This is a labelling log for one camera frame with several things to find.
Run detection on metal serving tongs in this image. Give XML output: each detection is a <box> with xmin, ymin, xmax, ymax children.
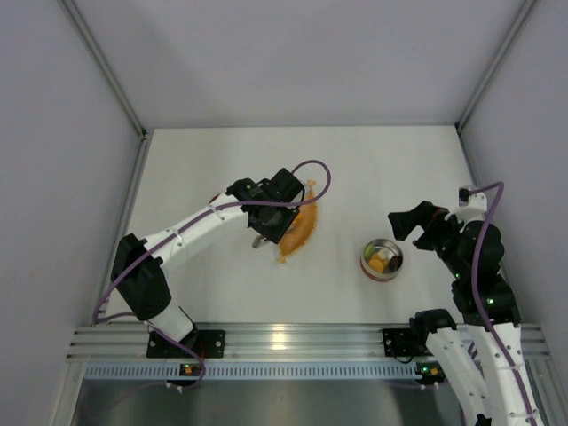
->
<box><xmin>252</xmin><ymin>236</ymin><xmax>270</xmax><ymax>249</ymax></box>

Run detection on metal round lunch box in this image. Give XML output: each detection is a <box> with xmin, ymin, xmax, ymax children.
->
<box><xmin>359</xmin><ymin>239</ymin><xmax>404</xmax><ymax>282</ymax></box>

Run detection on green round cake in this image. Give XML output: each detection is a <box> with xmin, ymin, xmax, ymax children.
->
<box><xmin>364</xmin><ymin>245</ymin><xmax>374</xmax><ymax>258</ymax></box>

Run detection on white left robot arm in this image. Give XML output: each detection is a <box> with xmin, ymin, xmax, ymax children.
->
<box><xmin>111</xmin><ymin>168</ymin><xmax>306</xmax><ymax>349</ymax></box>

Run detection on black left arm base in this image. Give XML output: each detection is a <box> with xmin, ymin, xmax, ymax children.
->
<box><xmin>146</xmin><ymin>329</ymin><xmax>225</xmax><ymax>359</ymax></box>

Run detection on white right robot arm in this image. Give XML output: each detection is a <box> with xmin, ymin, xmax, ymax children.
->
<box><xmin>388</xmin><ymin>193</ymin><xmax>543</xmax><ymax>425</ymax></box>

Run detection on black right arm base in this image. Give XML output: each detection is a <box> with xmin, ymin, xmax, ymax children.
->
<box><xmin>382</xmin><ymin>327</ymin><xmax>420</xmax><ymax>359</ymax></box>

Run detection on boat-shaped woven basket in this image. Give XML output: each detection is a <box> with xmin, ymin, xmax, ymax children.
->
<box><xmin>277</xmin><ymin>179</ymin><xmax>319</xmax><ymax>264</ymax></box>

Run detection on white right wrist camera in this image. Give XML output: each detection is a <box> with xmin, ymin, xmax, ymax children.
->
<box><xmin>447</xmin><ymin>186</ymin><xmax>488</xmax><ymax>223</ymax></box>

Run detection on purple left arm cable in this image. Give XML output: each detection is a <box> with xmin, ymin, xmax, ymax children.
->
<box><xmin>91</xmin><ymin>158</ymin><xmax>334</xmax><ymax>324</ymax></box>

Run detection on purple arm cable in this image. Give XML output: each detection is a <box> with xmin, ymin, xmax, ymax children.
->
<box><xmin>91</xmin><ymin>158</ymin><xmax>334</xmax><ymax>324</ymax></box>
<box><xmin>469</xmin><ymin>181</ymin><xmax>540</xmax><ymax>426</ymax></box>

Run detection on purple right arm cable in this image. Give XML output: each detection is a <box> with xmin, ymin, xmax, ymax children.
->
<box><xmin>469</xmin><ymin>181</ymin><xmax>540</xmax><ymax>426</ymax></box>

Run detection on aluminium front rail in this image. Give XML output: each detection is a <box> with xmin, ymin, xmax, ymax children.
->
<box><xmin>66</xmin><ymin>322</ymin><xmax>551</xmax><ymax>383</ymax></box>

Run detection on aluminium right frame post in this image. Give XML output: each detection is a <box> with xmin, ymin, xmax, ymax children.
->
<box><xmin>455</xmin><ymin>0</ymin><xmax>540</xmax><ymax>136</ymax></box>

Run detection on aluminium frame post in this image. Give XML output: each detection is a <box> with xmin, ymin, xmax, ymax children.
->
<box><xmin>455</xmin><ymin>0</ymin><xmax>540</xmax><ymax>136</ymax></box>
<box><xmin>57</xmin><ymin>0</ymin><xmax>147</xmax><ymax>138</ymax></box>

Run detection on aluminium left frame post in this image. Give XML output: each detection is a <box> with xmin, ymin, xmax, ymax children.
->
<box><xmin>57</xmin><ymin>0</ymin><xmax>147</xmax><ymax>138</ymax></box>

